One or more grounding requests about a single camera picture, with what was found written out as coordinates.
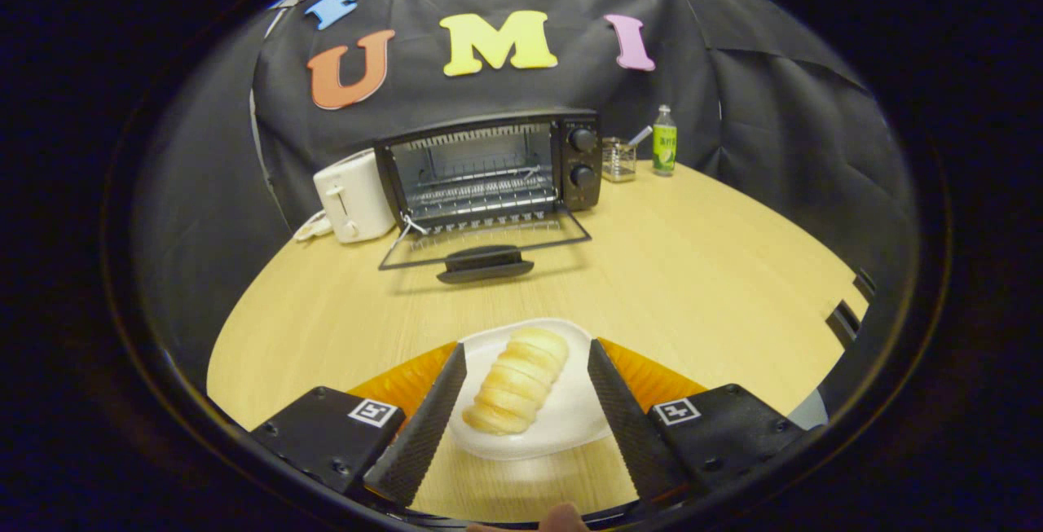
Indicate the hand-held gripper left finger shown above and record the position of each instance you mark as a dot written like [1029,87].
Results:
[420,434]

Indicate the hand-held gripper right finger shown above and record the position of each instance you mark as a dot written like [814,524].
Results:
[631,426]

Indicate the ridged bread roll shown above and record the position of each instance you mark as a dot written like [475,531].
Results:
[517,381]

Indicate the black toaster oven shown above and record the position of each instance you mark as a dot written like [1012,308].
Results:
[574,165]

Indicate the white pop-up toaster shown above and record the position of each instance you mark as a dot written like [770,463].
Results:
[354,194]

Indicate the white rectangular plate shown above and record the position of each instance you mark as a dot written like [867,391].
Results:
[566,418]

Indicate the clear utensil holder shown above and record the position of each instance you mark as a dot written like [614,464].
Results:
[618,164]

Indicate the green drink bottle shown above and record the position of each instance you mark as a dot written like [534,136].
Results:
[665,145]

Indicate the white spoon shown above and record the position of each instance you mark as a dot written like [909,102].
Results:
[640,135]

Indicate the black backdrop cloth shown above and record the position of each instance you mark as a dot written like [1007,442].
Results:
[733,108]

